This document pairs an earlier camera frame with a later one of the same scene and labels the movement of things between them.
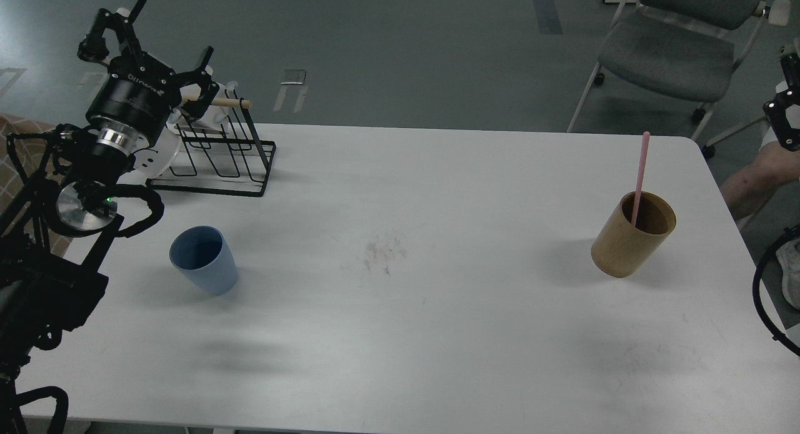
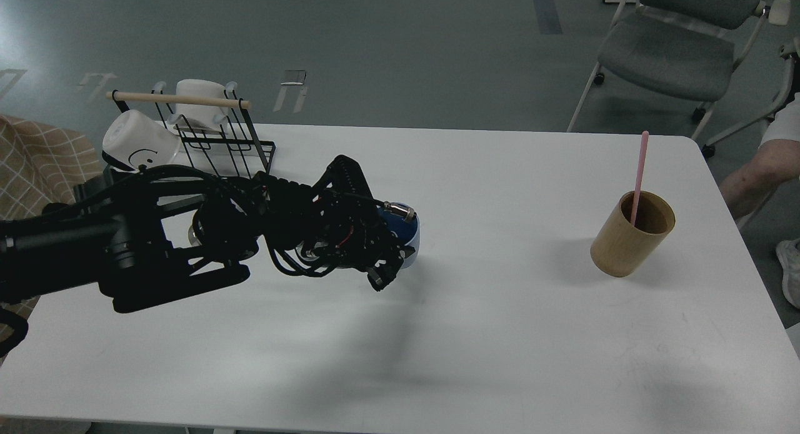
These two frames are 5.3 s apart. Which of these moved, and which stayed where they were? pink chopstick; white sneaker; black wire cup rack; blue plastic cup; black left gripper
Moved: blue plastic cup; black left gripper
Stayed: black wire cup rack; white sneaker; pink chopstick
